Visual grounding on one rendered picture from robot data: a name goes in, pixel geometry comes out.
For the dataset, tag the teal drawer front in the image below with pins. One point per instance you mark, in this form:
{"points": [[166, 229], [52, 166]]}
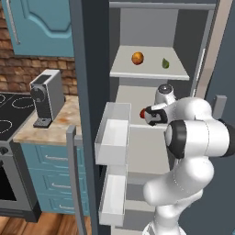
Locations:
{"points": [[61, 179], [56, 151], [65, 202]]}

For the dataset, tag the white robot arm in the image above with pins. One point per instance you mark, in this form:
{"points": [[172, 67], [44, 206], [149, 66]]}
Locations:
{"points": [[189, 137]]}

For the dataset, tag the grey freezer cabinet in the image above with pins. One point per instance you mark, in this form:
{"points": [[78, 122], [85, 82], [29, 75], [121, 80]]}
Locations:
{"points": [[147, 27]]}

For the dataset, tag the dark grey fridge door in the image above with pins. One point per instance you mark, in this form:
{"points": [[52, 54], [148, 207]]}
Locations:
{"points": [[225, 61]]}

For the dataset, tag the black hob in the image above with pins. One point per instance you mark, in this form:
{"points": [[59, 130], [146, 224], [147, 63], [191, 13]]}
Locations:
{"points": [[12, 113]]}

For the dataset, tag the grey coffee machine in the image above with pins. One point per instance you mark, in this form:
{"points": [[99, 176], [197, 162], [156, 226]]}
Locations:
{"points": [[49, 95]]}

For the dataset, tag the green lemon wedge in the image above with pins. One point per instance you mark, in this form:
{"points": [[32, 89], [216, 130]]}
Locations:
{"points": [[165, 63]]}

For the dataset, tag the orange peach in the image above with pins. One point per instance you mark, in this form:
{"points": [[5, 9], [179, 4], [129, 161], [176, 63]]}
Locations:
{"points": [[137, 58]]}

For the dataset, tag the grey oven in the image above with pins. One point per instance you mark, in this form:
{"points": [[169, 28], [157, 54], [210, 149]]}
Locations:
{"points": [[15, 183]]}

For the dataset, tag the white door bin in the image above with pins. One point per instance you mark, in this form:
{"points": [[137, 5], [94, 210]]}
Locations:
{"points": [[112, 195], [110, 137]]}

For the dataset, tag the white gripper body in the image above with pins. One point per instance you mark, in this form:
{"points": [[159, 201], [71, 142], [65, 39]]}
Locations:
{"points": [[156, 112]]}

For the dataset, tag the red bell pepper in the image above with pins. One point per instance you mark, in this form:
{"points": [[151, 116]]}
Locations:
{"points": [[142, 114]]}

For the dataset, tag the white freezer rack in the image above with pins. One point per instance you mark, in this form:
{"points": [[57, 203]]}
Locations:
{"points": [[150, 69], [131, 101]]}

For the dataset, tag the teal wall cupboard door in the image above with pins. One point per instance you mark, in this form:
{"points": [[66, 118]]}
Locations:
{"points": [[42, 27]]}

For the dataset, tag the dark grey freezer door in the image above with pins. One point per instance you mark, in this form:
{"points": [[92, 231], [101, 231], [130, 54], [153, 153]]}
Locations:
{"points": [[91, 76]]}

